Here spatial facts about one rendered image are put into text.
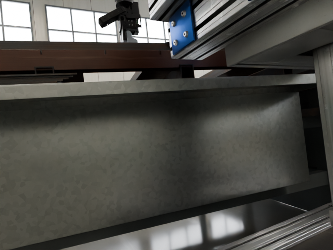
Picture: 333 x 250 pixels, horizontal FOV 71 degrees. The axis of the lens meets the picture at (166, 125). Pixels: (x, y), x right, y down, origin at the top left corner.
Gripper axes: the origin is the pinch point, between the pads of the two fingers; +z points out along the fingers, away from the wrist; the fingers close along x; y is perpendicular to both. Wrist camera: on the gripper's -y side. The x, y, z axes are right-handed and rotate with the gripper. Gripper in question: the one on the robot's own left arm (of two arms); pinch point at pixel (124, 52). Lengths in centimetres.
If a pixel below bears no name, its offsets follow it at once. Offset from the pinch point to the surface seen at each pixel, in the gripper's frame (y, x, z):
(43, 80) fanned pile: -25.2, -29.0, 17.2
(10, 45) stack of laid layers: -35.6, -12.0, 2.4
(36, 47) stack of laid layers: -28.7, -12.0, 2.8
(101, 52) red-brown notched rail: -10.1, -16.4, 6.0
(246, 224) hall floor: 60, 20, 88
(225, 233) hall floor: 45, 17, 88
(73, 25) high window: -34, 817, -397
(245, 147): 35, -20, 41
